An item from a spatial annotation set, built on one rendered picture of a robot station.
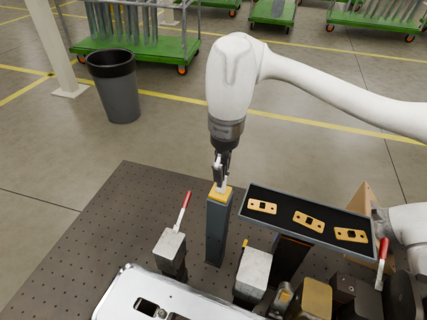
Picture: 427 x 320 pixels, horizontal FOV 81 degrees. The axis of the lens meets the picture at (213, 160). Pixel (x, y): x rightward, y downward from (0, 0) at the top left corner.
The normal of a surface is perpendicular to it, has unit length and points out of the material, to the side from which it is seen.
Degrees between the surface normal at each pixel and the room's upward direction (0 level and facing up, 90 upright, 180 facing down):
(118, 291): 0
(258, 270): 0
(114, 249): 0
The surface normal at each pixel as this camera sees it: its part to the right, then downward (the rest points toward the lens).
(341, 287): 0.04, -0.73
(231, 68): -0.08, 0.51
